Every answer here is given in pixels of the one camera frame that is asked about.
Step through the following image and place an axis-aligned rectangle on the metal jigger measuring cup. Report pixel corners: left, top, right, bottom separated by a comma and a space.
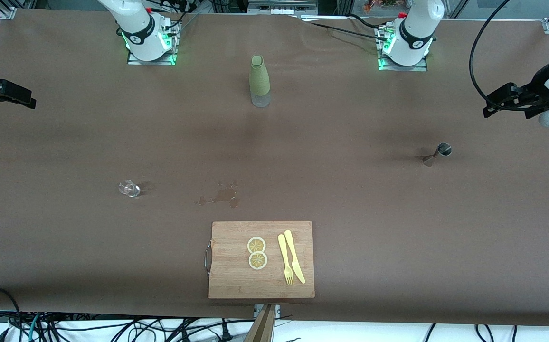
423, 142, 453, 167

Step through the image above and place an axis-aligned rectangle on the small clear glass shaker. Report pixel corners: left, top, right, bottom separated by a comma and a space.
118, 179, 141, 199

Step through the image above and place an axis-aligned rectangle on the orange and green object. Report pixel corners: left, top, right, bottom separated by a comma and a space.
362, 0, 401, 14

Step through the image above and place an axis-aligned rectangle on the brown table mat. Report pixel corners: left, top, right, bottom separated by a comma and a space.
0, 9, 549, 327

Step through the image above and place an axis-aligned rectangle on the grey electronics box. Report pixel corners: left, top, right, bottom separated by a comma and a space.
247, 0, 319, 16

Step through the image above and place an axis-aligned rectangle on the green sleeved glass bottle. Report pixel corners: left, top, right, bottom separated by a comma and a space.
249, 55, 271, 108

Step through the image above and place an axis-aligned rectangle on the yellow plastic knife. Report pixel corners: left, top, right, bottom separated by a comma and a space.
284, 229, 306, 285

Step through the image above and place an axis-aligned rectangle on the yellow plastic fork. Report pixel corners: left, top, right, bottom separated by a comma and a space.
277, 234, 295, 286

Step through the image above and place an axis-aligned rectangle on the wooden cutting board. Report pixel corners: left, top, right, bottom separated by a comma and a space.
204, 220, 316, 300

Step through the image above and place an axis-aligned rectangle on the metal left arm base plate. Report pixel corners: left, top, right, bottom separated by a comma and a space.
375, 26, 428, 72

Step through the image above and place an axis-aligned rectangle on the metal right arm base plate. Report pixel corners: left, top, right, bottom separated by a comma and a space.
127, 21, 180, 66

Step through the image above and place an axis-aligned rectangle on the black power cable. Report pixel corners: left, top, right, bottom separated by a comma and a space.
298, 14, 389, 43

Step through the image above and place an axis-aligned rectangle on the wooden camera post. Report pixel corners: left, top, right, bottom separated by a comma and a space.
244, 304, 281, 342

